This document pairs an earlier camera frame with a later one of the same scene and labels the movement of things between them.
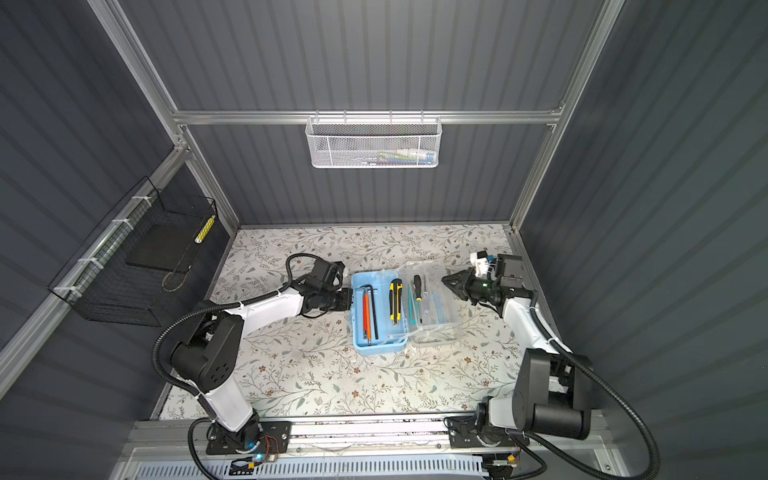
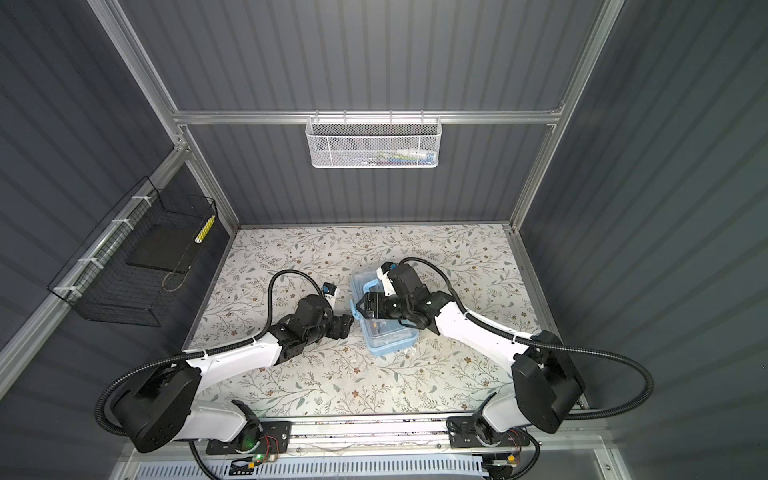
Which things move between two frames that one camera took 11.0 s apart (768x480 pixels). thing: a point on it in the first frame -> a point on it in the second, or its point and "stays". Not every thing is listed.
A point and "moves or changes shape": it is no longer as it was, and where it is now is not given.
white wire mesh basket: [373, 142] stays
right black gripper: [466, 286] -> [380, 308]
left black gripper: [347, 299] -> [341, 326]
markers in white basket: [406, 156] stays
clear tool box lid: [430, 306] moves or changes shape
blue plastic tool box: [378, 312] stays
